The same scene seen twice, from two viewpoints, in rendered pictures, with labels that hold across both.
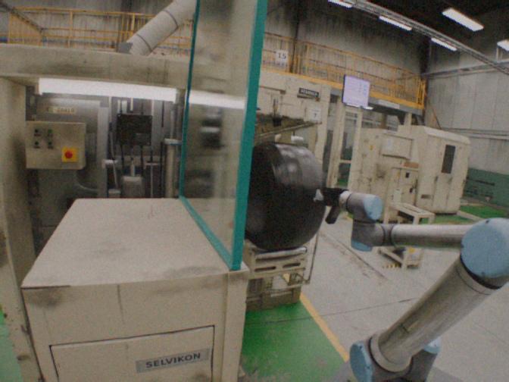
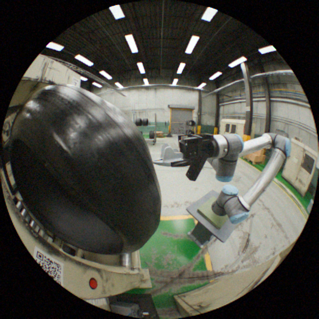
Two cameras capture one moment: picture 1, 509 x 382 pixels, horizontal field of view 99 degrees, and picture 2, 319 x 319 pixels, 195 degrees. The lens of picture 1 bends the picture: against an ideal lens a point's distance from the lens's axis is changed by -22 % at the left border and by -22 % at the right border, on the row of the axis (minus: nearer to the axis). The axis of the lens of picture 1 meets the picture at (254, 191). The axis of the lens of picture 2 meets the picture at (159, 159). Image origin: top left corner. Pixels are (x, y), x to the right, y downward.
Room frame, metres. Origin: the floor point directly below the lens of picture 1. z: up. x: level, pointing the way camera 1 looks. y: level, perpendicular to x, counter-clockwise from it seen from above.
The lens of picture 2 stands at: (1.18, -0.04, 1.37)
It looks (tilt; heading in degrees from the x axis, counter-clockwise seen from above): 23 degrees down; 286
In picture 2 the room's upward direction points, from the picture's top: straight up
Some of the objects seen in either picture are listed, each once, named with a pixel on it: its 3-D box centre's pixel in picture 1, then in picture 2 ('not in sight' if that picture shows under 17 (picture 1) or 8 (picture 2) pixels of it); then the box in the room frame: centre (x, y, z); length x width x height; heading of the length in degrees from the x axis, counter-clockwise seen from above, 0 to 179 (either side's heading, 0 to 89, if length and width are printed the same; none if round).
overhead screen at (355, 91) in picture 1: (356, 91); not in sight; (5.26, -1.77, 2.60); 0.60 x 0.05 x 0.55; 106
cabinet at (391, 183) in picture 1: (392, 193); not in sight; (5.60, -3.07, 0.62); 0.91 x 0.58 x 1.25; 106
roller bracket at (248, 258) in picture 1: (238, 245); (95, 265); (1.43, 0.06, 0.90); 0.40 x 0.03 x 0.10; 26
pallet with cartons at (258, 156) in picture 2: not in sight; (255, 154); (-2.76, -4.33, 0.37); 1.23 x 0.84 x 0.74; 16
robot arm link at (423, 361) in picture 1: (414, 349); (228, 196); (0.73, -0.66, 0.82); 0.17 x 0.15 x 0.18; 101
